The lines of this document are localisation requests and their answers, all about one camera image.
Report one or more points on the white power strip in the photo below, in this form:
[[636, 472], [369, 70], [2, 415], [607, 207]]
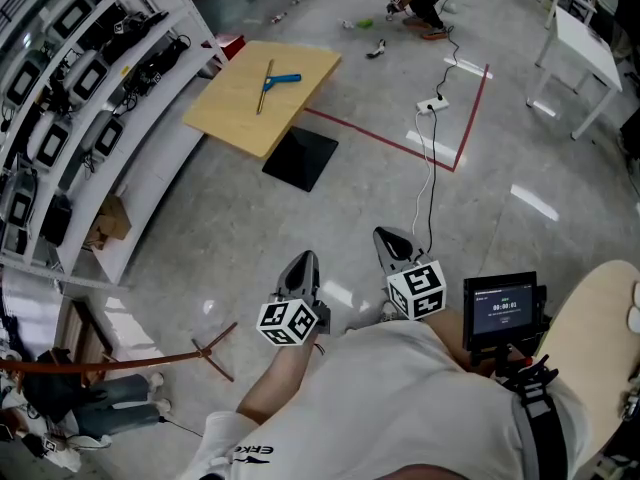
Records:
[[431, 104]]

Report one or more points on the person's white shoe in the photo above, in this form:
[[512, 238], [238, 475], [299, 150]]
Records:
[[385, 312]]

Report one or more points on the blue squeegee with brass blade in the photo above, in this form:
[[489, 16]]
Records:
[[282, 78]]

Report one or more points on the red box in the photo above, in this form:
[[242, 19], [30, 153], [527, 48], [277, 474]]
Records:
[[232, 45]]

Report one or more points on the brown wooden cabinet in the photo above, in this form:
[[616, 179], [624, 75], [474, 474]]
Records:
[[82, 333]]

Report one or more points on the black white handheld tool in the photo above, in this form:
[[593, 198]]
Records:
[[376, 50]]

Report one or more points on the person's left forearm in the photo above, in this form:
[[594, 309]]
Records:
[[275, 378]]

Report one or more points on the person's right forearm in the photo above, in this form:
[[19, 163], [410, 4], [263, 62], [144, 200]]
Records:
[[450, 333]]

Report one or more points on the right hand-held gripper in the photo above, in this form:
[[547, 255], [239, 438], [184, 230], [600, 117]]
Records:
[[417, 290]]

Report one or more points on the black bag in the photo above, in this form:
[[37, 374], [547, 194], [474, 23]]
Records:
[[57, 220]]

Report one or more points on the red floor tape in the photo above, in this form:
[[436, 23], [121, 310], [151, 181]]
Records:
[[380, 140]]

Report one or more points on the black monitor screen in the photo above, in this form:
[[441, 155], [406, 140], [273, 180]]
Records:
[[502, 308]]

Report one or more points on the person's white shirt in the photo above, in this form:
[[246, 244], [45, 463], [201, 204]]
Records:
[[390, 398]]

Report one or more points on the small green object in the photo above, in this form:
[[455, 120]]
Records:
[[365, 23]]

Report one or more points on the white metal shelving unit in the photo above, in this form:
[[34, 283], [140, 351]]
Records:
[[150, 133]]

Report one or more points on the light wooden pedestal table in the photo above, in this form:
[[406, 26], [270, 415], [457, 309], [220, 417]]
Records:
[[235, 103]]

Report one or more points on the brown wooden coat rack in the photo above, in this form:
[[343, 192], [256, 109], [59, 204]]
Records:
[[125, 364]]

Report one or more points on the white rectangular table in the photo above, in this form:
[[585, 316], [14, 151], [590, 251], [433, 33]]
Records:
[[585, 43]]

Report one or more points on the group of white screen devices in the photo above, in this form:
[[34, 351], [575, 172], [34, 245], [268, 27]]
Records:
[[92, 80]]

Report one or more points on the beige round wooden board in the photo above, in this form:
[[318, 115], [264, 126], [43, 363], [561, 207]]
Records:
[[590, 328]]

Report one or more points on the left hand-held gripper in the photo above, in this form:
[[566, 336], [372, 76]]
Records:
[[287, 320]]

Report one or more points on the cardboard box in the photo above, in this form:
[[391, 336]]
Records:
[[115, 220]]

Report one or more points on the small white crumpled object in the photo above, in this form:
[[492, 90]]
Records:
[[347, 24]]

